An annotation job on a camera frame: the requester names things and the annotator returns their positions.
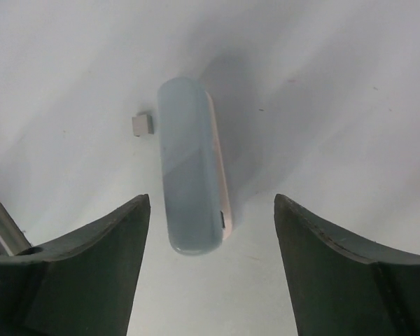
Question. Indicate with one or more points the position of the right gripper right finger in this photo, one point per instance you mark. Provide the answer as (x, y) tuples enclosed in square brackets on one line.
[(341, 283)]

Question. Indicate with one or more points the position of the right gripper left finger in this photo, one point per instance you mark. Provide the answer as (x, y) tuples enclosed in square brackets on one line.
[(82, 283)]

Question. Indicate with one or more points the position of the right aluminium corner post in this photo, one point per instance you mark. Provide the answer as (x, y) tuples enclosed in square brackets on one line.
[(12, 240)]

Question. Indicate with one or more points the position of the light blue stapler cover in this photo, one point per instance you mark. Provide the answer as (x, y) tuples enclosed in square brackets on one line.
[(196, 198)]

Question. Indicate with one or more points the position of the small staple strip piece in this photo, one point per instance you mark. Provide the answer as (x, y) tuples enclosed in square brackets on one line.
[(142, 124)]

